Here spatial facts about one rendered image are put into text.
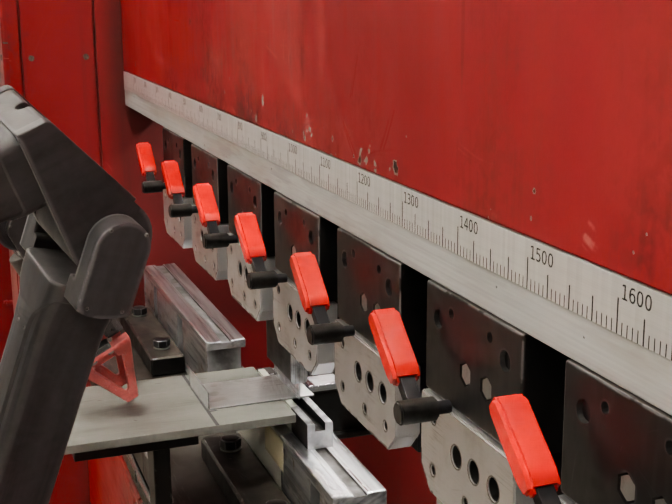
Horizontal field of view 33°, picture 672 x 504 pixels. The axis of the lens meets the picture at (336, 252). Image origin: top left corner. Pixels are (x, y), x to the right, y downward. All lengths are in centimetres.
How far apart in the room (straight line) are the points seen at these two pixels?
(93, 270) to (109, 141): 140
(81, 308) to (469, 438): 28
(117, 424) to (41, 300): 54
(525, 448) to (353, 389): 38
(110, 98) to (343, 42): 118
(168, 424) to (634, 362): 76
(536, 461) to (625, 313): 11
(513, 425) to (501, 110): 20
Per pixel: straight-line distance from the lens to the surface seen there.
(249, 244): 121
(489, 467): 80
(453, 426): 84
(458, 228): 81
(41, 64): 213
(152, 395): 140
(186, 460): 153
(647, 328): 62
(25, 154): 73
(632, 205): 62
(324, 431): 130
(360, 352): 101
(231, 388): 140
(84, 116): 215
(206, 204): 141
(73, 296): 77
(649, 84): 61
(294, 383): 135
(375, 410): 99
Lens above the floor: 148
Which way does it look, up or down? 13 degrees down
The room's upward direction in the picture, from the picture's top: straight up
